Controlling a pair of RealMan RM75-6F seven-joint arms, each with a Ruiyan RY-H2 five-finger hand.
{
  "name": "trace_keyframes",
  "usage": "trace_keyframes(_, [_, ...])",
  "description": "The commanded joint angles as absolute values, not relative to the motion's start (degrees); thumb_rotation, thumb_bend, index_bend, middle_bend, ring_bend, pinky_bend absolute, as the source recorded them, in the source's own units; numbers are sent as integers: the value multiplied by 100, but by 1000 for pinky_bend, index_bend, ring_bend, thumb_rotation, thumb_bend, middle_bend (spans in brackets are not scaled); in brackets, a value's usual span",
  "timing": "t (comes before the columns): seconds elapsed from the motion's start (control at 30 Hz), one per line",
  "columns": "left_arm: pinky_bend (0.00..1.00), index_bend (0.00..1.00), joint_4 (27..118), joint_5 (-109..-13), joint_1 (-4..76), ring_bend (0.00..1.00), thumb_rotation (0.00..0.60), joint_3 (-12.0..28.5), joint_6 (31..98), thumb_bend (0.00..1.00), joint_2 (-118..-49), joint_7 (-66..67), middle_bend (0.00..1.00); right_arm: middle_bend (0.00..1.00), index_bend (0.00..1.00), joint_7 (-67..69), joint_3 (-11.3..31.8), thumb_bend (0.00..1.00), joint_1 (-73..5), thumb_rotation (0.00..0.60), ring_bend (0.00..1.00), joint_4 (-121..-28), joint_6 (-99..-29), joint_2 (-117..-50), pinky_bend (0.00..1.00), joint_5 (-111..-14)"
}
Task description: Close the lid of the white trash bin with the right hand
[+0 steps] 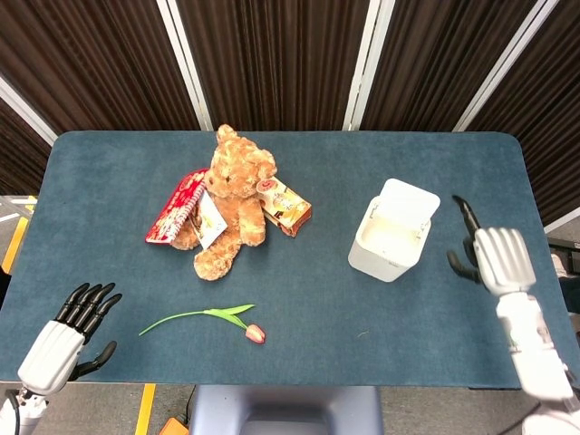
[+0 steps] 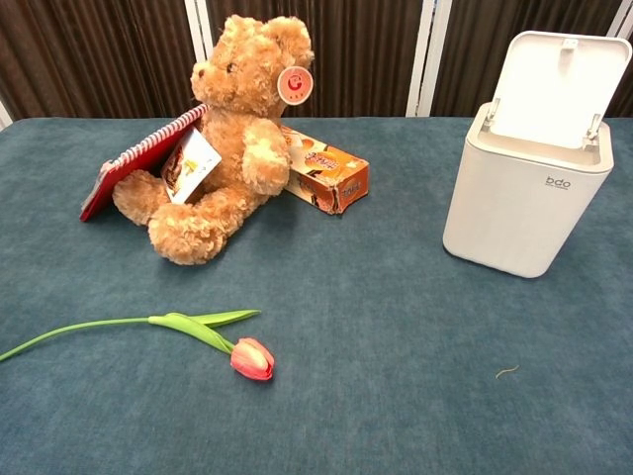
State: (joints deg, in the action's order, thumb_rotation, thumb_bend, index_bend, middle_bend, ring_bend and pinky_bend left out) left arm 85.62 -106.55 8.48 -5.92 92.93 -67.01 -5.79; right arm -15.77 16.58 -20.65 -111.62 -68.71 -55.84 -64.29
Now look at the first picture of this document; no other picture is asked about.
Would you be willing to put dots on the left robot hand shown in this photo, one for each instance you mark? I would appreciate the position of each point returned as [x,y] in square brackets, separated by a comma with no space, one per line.
[50,346]

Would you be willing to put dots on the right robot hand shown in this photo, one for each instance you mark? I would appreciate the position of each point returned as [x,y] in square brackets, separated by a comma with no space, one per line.
[502,258]

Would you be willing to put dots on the white open-lid box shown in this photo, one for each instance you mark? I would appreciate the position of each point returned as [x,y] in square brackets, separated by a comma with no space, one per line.
[393,231]

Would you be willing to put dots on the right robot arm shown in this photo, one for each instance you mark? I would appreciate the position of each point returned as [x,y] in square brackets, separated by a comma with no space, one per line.
[530,349]

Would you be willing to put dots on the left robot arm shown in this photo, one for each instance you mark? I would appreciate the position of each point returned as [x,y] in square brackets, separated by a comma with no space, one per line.
[20,408]

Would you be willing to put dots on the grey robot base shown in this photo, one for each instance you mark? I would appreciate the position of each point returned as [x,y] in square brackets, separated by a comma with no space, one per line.
[285,410]

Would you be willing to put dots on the orange box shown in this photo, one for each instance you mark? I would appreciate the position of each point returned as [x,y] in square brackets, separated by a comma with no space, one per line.
[174,427]

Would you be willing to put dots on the pink tulip with green stem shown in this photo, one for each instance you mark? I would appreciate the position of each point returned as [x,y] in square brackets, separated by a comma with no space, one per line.
[217,315]

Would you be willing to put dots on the red snack bag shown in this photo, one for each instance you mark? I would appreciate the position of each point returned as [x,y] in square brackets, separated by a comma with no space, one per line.
[174,213]

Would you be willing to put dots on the white card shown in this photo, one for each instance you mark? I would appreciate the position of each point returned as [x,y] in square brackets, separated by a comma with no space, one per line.
[210,222]

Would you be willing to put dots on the gold snack box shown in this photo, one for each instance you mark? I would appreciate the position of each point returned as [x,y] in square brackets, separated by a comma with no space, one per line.
[287,206]

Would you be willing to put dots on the blue table mat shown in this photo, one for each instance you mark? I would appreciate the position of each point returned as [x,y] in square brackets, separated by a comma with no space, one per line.
[281,267]

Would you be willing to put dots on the brown teddy bear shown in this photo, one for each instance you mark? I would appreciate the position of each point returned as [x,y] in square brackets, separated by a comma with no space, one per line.
[235,204]

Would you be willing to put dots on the dark folding screen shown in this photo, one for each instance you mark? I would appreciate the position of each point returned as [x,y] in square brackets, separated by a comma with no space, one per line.
[290,63]

